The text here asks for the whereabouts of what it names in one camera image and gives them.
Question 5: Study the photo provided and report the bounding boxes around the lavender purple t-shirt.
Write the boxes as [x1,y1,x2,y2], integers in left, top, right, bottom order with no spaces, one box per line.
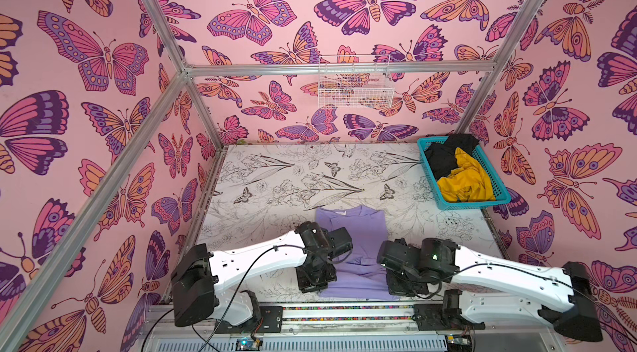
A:
[315,205,396,301]

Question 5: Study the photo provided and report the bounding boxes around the teal plastic laundry basket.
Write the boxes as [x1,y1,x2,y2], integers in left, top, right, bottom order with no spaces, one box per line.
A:
[417,134,513,210]

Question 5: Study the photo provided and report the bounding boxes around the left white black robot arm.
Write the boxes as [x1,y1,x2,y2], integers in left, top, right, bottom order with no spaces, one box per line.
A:
[170,222,353,327]

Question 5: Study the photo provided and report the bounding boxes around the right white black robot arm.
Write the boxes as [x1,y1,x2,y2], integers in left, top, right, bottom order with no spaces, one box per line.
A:
[377,238,603,342]

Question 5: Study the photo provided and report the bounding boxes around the mustard yellow t-shirt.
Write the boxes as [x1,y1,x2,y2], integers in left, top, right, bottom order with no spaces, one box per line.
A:
[437,149,495,204]

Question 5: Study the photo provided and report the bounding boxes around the black t-shirt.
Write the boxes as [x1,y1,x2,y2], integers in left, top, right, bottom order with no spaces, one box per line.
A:
[424,134,479,180]

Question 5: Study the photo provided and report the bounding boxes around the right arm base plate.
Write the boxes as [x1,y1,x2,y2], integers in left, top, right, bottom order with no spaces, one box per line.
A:
[411,304,486,331]

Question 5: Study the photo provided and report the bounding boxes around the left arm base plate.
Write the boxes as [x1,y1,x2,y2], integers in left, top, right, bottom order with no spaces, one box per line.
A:
[217,306,284,335]

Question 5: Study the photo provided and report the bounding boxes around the white wire wall basket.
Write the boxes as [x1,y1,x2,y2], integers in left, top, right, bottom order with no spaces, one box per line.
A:
[315,55,395,110]

